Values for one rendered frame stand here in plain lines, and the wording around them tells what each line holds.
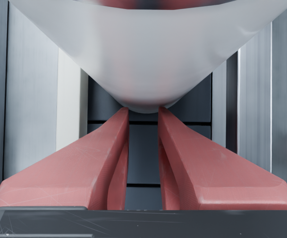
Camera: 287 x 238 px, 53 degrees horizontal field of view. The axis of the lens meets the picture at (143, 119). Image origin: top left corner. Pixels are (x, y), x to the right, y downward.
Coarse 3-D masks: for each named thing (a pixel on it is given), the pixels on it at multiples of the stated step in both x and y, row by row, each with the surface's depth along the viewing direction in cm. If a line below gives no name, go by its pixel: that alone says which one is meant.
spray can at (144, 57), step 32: (32, 0) 2; (64, 0) 2; (96, 0) 2; (128, 0) 2; (160, 0) 2; (192, 0) 2; (224, 0) 2; (256, 0) 2; (64, 32) 3; (96, 32) 3; (128, 32) 3; (160, 32) 3; (192, 32) 3; (224, 32) 3; (256, 32) 4; (96, 64) 5; (128, 64) 4; (160, 64) 4; (192, 64) 4; (128, 96) 8; (160, 96) 8
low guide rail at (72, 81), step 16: (64, 64) 14; (64, 80) 14; (80, 80) 14; (64, 96) 14; (80, 96) 14; (64, 112) 14; (80, 112) 14; (64, 128) 14; (80, 128) 14; (64, 144) 14
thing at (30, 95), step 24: (24, 24) 23; (24, 48) 23; (48, 48) 23; (24, 72) 23; (48, 72) 23; (24, 96) 23; (48, 96) 23; (24, 120) 23; (48, 120) 23; (24, 144) 23; (48, 144) 23; (24, 168) 23
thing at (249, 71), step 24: (240, 48) 10; (264, 48) 10; (240, 72) 9; (264, 72) 9; (240, 96) 9; (264, 96) 9; (240, 120) 9; (264, 120) 9; (240, 144) 9; (264, 144) 9; (264, 168) 9
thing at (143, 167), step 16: (208, 80) 18; (96, 96) 18; (192, 96) 18; (208, 96) 18; (96, 112) 18; (112, 112) 18; (176, 112) 18; (192, 112) 18; (208, 112) 18; (96, 128) 18; (144, 128) 18; (192, 128) 18; (208, 128) 18; (144, 144) 18; (128, 160) 18; (144, 160) 18; (128, 176) 18; (144, 176) 18; (128, 192) 18; (144, 192) 18; (160, 192) 18; (128, 208) 18; (144, 208) 17; (160, 208) 17
